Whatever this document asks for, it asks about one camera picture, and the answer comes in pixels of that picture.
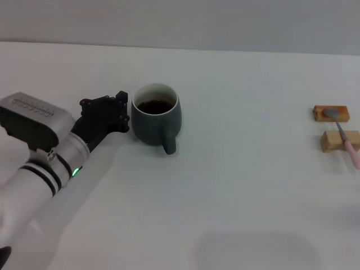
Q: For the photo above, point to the reddish brown wooden block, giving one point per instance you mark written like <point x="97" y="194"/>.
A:
<point x="341" y="114"/>

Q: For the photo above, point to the light wooden block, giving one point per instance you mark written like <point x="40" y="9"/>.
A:
<point x="332" y="140"/>

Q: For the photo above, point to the dark grey ceramic mug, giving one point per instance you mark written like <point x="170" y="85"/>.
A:
<point x="152" y="129"/>

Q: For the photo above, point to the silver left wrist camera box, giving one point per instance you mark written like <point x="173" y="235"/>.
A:
<point x="33" y="118"/>

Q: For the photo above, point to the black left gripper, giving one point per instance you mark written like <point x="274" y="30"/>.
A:
<point x="98" y="123"/>

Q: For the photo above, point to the dark coffee liquid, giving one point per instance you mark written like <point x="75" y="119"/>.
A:
<point x="154" y="106"/>

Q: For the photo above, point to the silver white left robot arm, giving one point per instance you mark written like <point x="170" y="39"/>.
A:
<point x="31" y="191"/>

